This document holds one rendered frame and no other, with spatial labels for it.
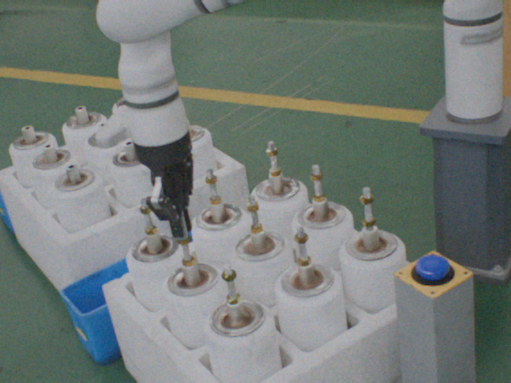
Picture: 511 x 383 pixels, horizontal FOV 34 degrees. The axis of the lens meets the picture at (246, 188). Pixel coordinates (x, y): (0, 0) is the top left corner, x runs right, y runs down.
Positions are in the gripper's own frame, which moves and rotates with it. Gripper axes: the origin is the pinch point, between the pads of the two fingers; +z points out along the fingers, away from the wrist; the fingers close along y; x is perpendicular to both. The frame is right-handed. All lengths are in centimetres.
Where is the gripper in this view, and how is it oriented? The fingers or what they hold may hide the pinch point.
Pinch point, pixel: (180, 223)
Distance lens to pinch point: 117.7
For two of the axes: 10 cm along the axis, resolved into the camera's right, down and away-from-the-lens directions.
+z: 1.5, 8.6, 4.9
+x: -9.6, 0.0, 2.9
